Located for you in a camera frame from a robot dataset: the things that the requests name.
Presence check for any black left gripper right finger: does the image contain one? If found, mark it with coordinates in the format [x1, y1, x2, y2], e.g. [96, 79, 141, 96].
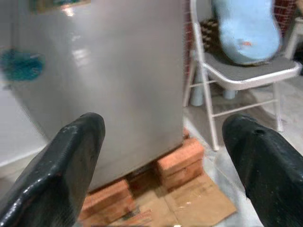
[222, 114, 303, 227]

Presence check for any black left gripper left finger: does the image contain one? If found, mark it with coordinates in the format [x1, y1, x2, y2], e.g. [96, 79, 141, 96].
[0, 113, 106, 227]

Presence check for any flattened brown cardboard box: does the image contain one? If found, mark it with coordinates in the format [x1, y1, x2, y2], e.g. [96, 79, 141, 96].
[78, 174, 238, 227]

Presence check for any pale blue plastic pipe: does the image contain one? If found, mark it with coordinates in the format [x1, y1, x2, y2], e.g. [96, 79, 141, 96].
[190, 67, 205, 106]
[223, 87, 238, 100]

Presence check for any white metal folding chair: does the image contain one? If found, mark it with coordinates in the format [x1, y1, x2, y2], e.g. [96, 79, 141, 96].
[183, 0, 303, 152]

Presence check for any teal round sticker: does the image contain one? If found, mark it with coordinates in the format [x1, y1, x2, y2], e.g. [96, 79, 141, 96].
[0, 49, 46, 82]

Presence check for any light blue cushion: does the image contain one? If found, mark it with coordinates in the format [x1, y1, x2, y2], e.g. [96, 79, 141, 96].
[212, 0, 281, 67]

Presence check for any brown woven basket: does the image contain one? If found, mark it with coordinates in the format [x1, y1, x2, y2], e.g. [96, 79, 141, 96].
[199, 18, 222, 52]

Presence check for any red checked cloth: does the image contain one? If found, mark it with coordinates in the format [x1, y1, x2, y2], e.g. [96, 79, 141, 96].
[272, 0, 298, 40]

